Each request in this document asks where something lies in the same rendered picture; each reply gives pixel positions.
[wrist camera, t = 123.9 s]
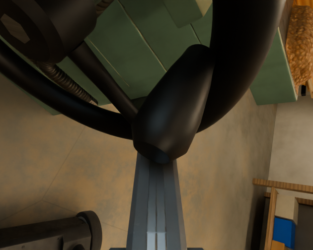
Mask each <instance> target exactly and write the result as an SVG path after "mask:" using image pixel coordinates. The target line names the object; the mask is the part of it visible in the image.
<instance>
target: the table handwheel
mask: <svg viewBox="0 0 313 250"><path fill-rule="evenodd" d="M100 1H101V0H0V35H1V36H2V37H3V38H4V39H5V40H6V41H7V42H8V43H9V44H11V45H12V46H13V47H14V48H15V49H17V50H18V51H19V52H21V53H22V54H24V55H26V56H27V57H29V58H31V59H33V60H36V61H39V62H45V63H59V62H61V61H62V60H63V59H64V58H65V57H66V56H68V57H69V58H70V59H71V60H72V62H73V63H74V64H75V65H76V66H77V67H78V68H79V69H80V70H81V71H82V72H83V73H84V74H85V75H86V76H87V77H88V78H89V79H90V80H91V81H92V82H93V84H94V85H95V86H96V87H97V88H98V89H99V90H100V91H101V92H102V93H103V94H104V95H105V96H106V97H107V98H108V100H109V101H110V102H111V103H112V104H113V105H114V106H115V108H116V109H117V110H118V111H119V112H120V113H116V112H113V111H109V110H106V109H104V108H101V107H98V106H96V105H93V104H91V103H89V102H87V101H85V100H83V99H81V98H79V97H77V96H75V95H73V94H72V93H70V92H68V91H66V90H65V89H63V88H62V87H60V86H58V85H57V84H55V83H54V82H52V81H51V80H49V79H48V78H47V77H45V76H44V75H42V74H41V73H40V72H38V71H37V70H36V69H35V68H33V67H32V66H31V65H30V64H28V63H27V62H26V61H25V60H24V59H22V58H21V57H20V56H19V55H18V54H17V53H15V52H14V51H13V50H12V49H11V48H10V47H9V46H8V45H7V44H6V43H5V42H3V41H2V40H1V39H0V73H1V74H3V75H4V76H5V77H7V78H8V79H9V80H11V81H12V82H13V83H15V84H16V85H18V86H19V87H20V88H22V89H23V90H25V91H26V92H27V93H29V94H30V95H32V96H33V97H35V98H36V99H38V100H39V101H41V102H43V103H44V104H46V105H47V106H49V107H51V108H52V109H54V110H56V111H58V112H59V113H61V114H63V115H65V116H67V117H68V118H70V119H72V120H74V121H76V122H78V123H81V124H83V125H85V126H87V127H90V128H92V129H95V130H97V131H100V132H103V133H106V134H109V135H112V136H115V137H119V138H124V139H129V140H133V137H132V129H131V124H132V121H133V120H134V118H135V116H136V114H137V113H138V111H139V109H138V108H137V106H136V105H135V104H134V103H133V102H132V100H131V99H130V98H129V97H128V96H127V94H126V93H125V92H124V91H123V90H122V89H121V87H120V86H119V85H118V84H117V82H116V81H115V80H114V78H113V77H112V76H111V75H110V73H109V72H108V71H107V69H106V68H105V67H104V65H103V64H102V63H101V62H100V60H99V59H98V58H97V56H96V55H95V54H94V52H93V51H92V50H91V48H90V47H89V46H88V45H87V43H86V42H85V41H84V39H85V38H86V37H87V36H88V35H89V34H90V33H91V32H92V31H93V30H94V28H95V26H96V21H97V15H96V8H95V6H96V5H97V4H98V3H99V2H100ZM212 2H213V20H212V32H211V40H210V46H209V48H210V49H211V50H212V51H213V52H214V54H215V57H216V63H215V67H214V70H213V75H212V81H211V87H210V90H209V94H208V98H207V102H206V105H205V109H204V112H203V116H202V119H201V123H200V125H199V128H198V130H197V132H196V133H199V132H201V131H203V130H205V129H207V128H208V127H210V126H212V125H213V124H215V123H216V122H217V121H219V120H220V119H221V118H222V117H223V116H224V115H226V114H227V113H228V112H229V111H230V110H231V109H232V108H233V107H234V106H235V105H236V104H237V103H238V101H239V100H240V99H241V98H242V97H243V95H244V94H245V93H246V92H247V90H248V89H249V87H250V86H251V84H252V83H253V81H254V80H255V78H256V77H257V75H258V73H259V71H260V69H261V67H262V66H263V64H264V62H265V59H266V57H267V55H268V53H269V50H270V48H271V46H272V43H273V40H274V37H275V35H276V32H277V29H278V26H279V23H280V20H281V17H282V13H283V10H284V6H285V3H286V0H212Z"/></svg>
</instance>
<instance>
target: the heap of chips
mask: <svg viewBox="0 0 313 250"><path fill-rule="evenodd" d="M285 49H286V53H287V57H288V61H289V65H290V69H291V73H292V77H293V81H294V85H295V89H296V93H297V95H298V88H299V85H301V84H302V83H304V82H305V81H307V80H309V79H311V78H312V77H313V9H312V8H311V7H310V6H308V5H296V2H295V0H294V1H293V7H292V12H291V17H290V23H289V28H288V33H287V38H286V44H285Z"/></svg>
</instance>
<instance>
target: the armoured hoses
mask: <svg viewBox="0 0 313 250"><path fill-rule="evenodd" d="M113 1H114V0H101V1H100V2H99V3H98V4H97V5H96V6H95V8H96V15H97V18H98V17H99V16H100V15H101V14H102V13H103V12H104V11H105V10H106V9H107V8H108V7H109V6H110V4H111V3H112V2H113ZM23 55H24V54H23ZM24 56H26V55H24ZM26 58H27V59H29V60H30V61H31V62H33V64H35V65H36V66H37V67H39V69H40V70H41V71H42V72H43V73H44V74H45V75H46V76H48V78H50V79H51V80H53V81H54V82H55V83H56V84H58V85H59V86H60V87H62V88H63V89H65V90H66V91H68V92H70V93H72V94H73V95H75V96H77V97H79V98H81V99H83V100H85V101H87V102H89V103H91V104H93V105H96V106H98V101H97V100H96V99H95V98H94V97H93V96H92V95H90V94H89V93H87V91H85V90H84V89H83V88H82V87H81V86H80V85H79V84H77V82H75V81H74V80H73V79H72V78H70V76H68V75H67V73H65V72H64V71H63V70H62V69H60V68H59V66H57V65H56V64H55V63H47V62H39V61H36V60H33V59H31V58H29V57H27V56H26Z"/></svg>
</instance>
